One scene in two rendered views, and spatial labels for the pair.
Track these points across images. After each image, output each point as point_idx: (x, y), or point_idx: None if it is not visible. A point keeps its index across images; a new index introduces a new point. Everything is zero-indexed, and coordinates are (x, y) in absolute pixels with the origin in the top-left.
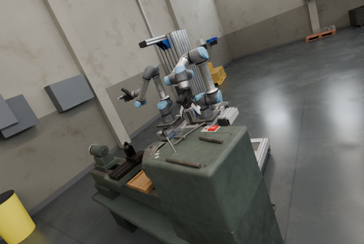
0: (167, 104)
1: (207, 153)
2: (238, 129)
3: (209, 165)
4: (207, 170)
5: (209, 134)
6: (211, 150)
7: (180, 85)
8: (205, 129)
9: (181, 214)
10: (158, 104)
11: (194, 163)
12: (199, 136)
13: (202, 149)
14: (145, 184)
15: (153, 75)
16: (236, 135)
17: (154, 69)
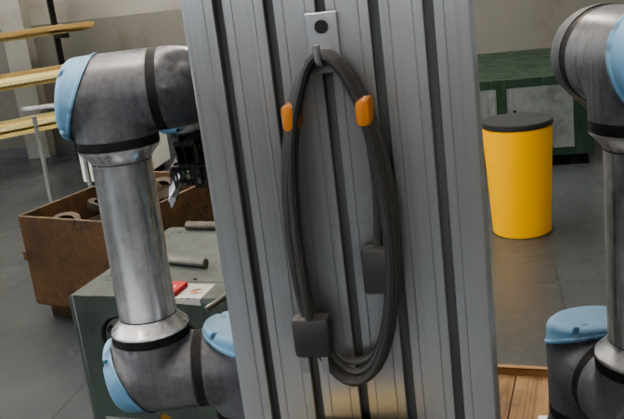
0: (550, 351)
1: (177, 245)
2: (91, 287)
3: (168, 232)
4: (171, 228)
5: (178, 277)
6: (168, 250)
7: None
8: (199, 288)
9: None
10: (599, 306)
11: (198, 221)
12: (214, 273)
13: (191, 250)
14: (509, 386)
15: (570, 95)
16: (102, 275)
17: (552, 56)
